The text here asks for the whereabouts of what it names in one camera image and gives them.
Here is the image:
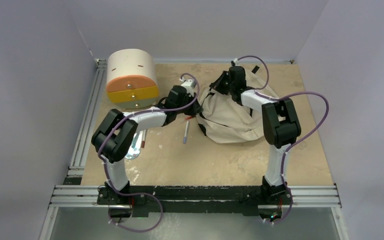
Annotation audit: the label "beige canvas student backpack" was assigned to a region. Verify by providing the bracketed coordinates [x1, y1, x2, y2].
[196, 70, 264, 144]

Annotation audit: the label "aluminium frame rails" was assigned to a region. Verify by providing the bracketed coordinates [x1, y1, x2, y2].
[40, 59, 349, 240]

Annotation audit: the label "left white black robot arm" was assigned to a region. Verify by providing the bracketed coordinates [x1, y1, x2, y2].
[91, 85, 201, 205]

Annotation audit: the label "purple grey marker pen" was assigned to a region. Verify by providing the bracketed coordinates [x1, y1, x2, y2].
[182, 120, 190, 144]

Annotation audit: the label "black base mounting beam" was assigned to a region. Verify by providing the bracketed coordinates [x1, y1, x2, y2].
[97, 185, 292, 218]

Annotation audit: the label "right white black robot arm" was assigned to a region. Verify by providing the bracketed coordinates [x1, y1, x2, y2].
[209, 65, 302, 204]

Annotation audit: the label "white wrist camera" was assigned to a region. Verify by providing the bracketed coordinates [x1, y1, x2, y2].
[230, 58, 239, 67]
[179, 77, 197, 96]

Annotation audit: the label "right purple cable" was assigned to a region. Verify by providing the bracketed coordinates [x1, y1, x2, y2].
[231, 55, 330, 226]

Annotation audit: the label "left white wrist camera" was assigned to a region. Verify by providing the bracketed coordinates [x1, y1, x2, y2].
[179, 77, 197, 96]

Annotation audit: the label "dark red marker pen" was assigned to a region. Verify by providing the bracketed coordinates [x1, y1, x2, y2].
[141, 129, 148, 148]

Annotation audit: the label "blister pack with blue scissors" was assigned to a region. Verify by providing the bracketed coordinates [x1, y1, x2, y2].
[125, 131, 143, 160]

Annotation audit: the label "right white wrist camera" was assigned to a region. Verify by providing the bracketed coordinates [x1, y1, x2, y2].
[230, 58, 239, 67]

